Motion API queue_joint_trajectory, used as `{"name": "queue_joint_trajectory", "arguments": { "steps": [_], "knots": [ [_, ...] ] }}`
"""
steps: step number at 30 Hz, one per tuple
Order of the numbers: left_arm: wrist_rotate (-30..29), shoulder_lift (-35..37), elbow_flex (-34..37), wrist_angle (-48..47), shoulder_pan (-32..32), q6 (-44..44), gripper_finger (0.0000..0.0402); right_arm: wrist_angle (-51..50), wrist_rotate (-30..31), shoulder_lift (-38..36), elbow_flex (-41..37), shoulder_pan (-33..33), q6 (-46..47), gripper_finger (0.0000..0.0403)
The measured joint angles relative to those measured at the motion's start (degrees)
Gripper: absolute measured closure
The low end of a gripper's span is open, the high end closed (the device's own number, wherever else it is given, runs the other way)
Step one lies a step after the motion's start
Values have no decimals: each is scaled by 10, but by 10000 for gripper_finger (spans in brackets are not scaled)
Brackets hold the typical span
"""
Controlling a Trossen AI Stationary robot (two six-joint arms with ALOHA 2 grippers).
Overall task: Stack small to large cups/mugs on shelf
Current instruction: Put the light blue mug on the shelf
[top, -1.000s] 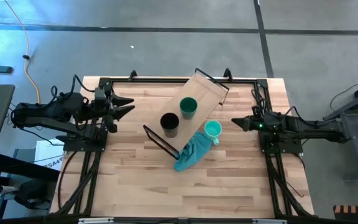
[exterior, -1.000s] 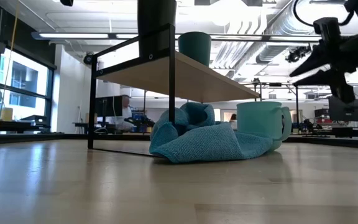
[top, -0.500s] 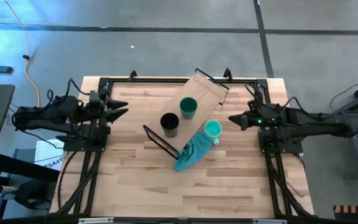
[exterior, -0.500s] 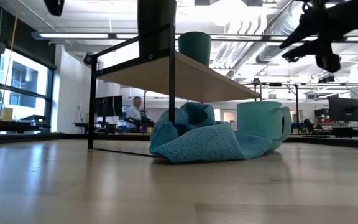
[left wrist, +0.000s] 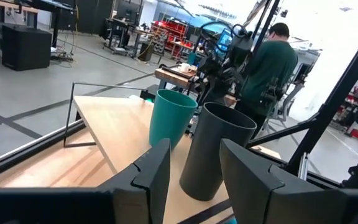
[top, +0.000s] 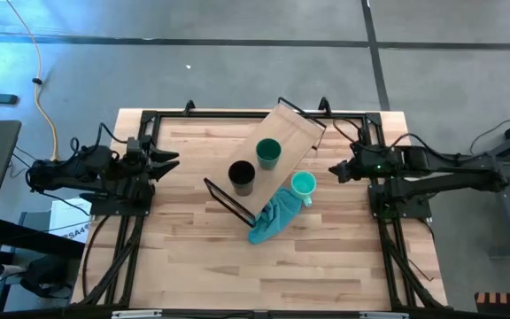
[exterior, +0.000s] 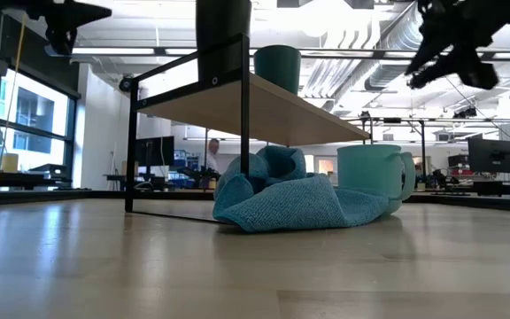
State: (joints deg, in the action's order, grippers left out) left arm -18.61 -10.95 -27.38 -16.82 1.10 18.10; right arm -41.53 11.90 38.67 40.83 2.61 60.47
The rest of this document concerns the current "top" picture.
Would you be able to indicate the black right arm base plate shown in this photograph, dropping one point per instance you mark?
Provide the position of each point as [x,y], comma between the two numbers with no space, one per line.
[414,208]

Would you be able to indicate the black aluminium table frame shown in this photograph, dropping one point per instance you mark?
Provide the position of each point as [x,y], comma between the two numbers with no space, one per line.
[215,114]

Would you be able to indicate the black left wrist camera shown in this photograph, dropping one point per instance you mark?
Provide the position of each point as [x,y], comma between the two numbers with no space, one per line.
[134,145]

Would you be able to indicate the dark green plastic cup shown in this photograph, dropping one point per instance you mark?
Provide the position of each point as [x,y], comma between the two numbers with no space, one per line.
[268,150]

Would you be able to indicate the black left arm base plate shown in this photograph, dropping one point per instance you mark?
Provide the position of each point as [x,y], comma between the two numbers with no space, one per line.
[118,208]

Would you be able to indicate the wooden shelf with black frame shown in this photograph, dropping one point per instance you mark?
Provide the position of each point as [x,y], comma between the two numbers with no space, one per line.
[281,128]

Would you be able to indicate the white cardboard box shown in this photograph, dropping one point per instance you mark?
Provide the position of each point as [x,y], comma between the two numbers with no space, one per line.
[67,221]

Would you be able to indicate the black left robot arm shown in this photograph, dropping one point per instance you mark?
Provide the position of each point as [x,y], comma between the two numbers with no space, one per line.
[82,166]

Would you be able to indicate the white metal bracket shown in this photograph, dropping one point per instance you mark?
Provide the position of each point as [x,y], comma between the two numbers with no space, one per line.
[383,315]
[135,314]

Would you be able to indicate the blue cloth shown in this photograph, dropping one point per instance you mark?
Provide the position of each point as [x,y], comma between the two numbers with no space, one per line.
[277,217]

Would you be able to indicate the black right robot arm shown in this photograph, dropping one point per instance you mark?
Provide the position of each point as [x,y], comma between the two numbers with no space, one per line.
[450,177]

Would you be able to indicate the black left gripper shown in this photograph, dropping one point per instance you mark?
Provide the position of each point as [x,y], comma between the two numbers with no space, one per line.
[137,170]

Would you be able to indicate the mint green mug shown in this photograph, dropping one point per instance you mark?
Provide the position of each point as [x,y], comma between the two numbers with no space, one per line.
[303,182]

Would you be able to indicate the black bag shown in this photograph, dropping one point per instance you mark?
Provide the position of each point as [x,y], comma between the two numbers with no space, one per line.
[44,274]

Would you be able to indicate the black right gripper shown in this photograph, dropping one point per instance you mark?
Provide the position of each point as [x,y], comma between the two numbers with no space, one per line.
[361,166]

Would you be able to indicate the orange black striped block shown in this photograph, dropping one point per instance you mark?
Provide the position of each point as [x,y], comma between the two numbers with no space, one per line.
[503,297]

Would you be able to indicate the black plastic cup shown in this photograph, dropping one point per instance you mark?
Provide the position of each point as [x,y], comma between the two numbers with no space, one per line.
[241,175]

